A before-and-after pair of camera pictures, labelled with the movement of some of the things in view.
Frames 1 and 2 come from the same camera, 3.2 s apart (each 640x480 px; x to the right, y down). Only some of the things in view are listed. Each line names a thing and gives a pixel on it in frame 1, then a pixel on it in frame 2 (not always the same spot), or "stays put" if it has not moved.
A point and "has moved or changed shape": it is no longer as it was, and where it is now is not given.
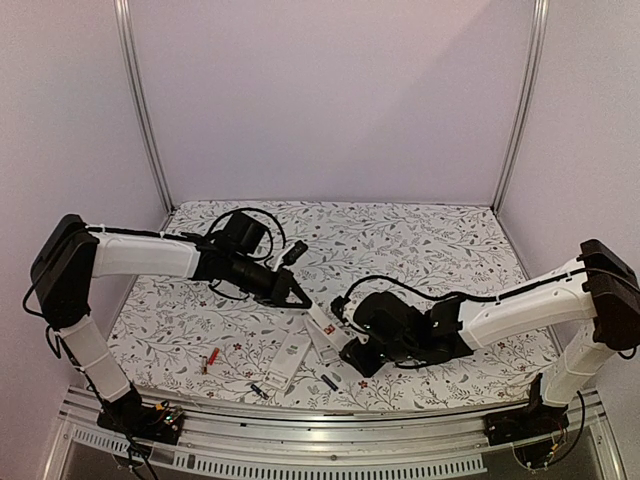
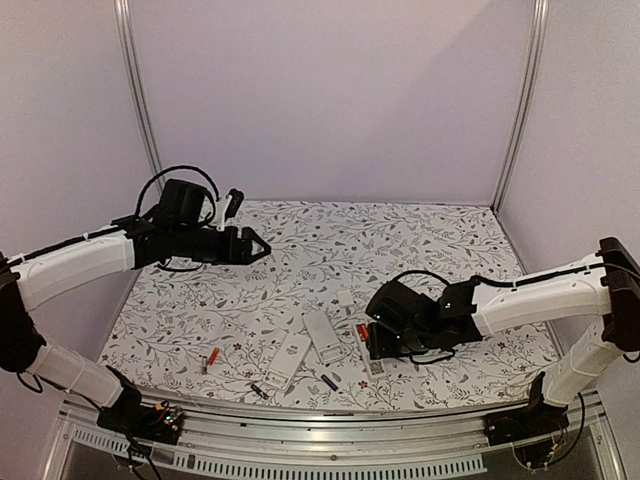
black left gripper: [280, 288] to [242, 257]
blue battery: [329, 382] stays put
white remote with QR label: [336, 334] has moved or changed shape
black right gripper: [364, 364] to [378, 344]
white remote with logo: [285, 364] stays put
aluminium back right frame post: [541, 17] stays put
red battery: [214, 355] stays put
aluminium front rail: [455, 442] stays put
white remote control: [327, 353] stays put
